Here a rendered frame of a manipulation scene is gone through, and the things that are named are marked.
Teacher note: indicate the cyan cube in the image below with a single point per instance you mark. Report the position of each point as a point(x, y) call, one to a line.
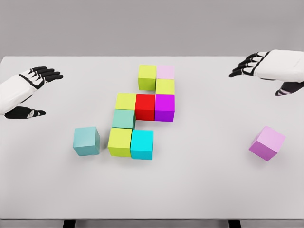
point(141, 144)

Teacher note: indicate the red cube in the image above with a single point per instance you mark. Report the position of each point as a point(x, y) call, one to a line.
point(145, 106)

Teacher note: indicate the mint green cube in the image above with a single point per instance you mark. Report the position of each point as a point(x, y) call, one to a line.
point(123, 118)

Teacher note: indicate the pink cube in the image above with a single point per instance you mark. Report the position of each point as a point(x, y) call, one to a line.
point(165, 72)
point(267, 143)

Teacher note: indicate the purple cube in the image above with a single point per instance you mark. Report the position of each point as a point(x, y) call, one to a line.
point(164, 107)

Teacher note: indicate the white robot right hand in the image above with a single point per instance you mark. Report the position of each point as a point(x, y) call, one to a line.
point(280, 64)

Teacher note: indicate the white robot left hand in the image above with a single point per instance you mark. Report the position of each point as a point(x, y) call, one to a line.
point(16, 89)

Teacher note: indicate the yellow-green cube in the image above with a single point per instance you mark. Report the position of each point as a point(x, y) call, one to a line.
point(146, 76)
point(165, 87)
point(119, 142)
point(125, 101)

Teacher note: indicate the pale teal cube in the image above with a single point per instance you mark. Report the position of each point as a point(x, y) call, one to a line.
point(86, 140)

